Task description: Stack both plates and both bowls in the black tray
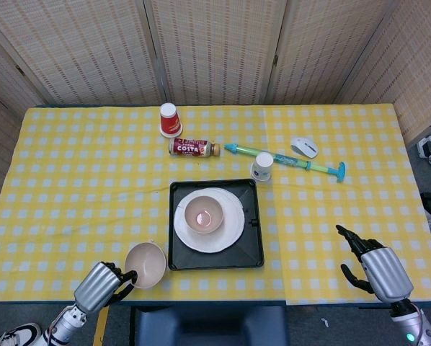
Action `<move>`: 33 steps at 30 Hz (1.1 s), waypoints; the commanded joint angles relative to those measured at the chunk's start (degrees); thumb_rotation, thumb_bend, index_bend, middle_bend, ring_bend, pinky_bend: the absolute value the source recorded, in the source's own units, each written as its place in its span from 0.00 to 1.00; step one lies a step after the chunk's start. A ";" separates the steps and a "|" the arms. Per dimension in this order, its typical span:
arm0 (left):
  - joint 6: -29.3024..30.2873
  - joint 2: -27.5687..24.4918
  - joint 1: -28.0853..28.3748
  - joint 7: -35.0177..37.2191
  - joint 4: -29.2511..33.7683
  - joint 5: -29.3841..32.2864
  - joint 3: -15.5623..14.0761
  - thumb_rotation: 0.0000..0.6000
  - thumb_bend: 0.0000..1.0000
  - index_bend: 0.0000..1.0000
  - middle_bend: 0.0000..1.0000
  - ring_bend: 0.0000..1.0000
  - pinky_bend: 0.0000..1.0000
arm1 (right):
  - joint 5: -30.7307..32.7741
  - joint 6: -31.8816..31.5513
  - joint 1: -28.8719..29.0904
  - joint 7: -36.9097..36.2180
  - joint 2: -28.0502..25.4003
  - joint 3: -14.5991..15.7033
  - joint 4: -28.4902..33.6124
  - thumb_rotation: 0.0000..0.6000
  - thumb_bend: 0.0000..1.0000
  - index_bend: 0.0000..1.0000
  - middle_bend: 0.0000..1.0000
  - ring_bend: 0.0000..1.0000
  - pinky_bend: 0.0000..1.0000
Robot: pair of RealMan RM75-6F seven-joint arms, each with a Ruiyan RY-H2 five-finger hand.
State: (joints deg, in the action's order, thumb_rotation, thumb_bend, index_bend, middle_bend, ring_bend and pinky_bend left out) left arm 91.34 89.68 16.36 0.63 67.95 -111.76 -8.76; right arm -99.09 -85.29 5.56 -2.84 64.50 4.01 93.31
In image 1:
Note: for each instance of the green and blue water squirter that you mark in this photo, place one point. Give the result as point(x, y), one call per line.
point(244, 149)

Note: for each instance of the yellow checkered tablecloth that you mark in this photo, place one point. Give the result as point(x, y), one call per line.
point(75, 162)

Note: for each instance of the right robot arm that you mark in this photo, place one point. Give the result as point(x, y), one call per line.
point(408, 324)

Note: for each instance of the white computer mouse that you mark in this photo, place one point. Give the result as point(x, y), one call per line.
point(303, 146)

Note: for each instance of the plain beige bowl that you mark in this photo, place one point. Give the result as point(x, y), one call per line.
point(147, 265)

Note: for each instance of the Costa coffee bottle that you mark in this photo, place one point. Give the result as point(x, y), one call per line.
point(192, 147)

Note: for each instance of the beige bowl with pink stain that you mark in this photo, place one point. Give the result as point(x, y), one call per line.
point(204, 216)

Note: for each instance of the black square tray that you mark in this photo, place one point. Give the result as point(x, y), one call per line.
point(251, 252)

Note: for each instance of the white paper cup blue flower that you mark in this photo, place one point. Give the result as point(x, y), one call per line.
point(262, 167)

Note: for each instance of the white power adapter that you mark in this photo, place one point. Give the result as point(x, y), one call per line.
point(426, 147)

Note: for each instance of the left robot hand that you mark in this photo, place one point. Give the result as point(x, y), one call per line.
point(94, 288)

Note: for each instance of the cracked white paper plate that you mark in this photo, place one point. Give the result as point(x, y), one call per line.
point(204, 241)

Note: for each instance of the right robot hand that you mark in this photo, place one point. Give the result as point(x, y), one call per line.
point(386, 274)

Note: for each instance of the woven folding screen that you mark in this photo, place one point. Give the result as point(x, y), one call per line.
point(215, 54)

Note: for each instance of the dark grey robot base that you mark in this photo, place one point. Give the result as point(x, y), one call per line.
point(208, 328)

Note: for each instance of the red paper cup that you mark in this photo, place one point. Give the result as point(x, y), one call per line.
point(170, 122)

